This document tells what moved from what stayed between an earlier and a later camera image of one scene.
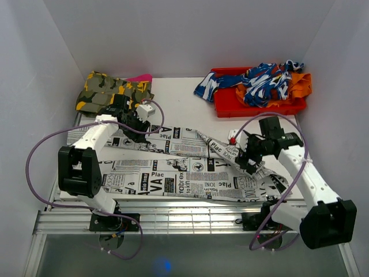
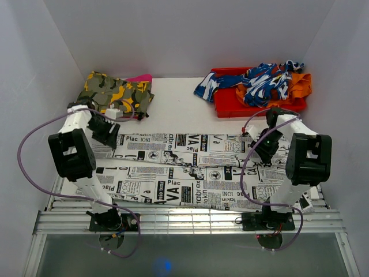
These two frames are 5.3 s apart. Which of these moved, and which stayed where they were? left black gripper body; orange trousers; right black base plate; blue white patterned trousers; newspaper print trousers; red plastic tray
Moved: newspaper print trousers; left black gripper body
Stayed: orange trousers; red plastic tray; blue white patterned trousers; right black base plate
